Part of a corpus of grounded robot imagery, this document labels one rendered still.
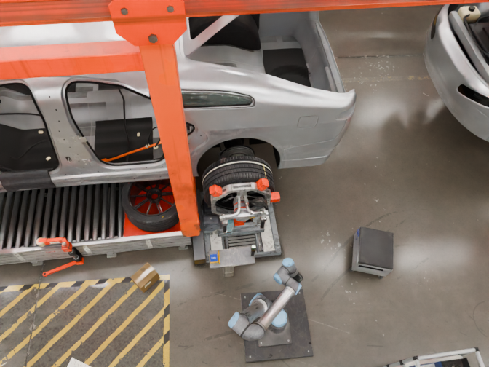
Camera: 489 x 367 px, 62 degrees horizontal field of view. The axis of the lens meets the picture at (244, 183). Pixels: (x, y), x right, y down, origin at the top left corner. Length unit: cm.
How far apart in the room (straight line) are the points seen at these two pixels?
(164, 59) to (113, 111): 236
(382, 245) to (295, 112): 174
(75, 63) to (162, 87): 43
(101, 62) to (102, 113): 228
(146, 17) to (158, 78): 42
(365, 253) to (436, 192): 147
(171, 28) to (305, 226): 318
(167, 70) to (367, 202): 334
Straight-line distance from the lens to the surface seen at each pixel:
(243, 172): 346
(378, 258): 428
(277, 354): 387
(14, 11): 204
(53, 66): 222
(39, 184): 411
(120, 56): 212
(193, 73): 315
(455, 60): 485
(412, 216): 503
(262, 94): 321
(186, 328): 420
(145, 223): 406
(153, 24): 187
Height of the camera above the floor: 411
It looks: 60 degrees down
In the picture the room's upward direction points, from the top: 5 degrees clockwise
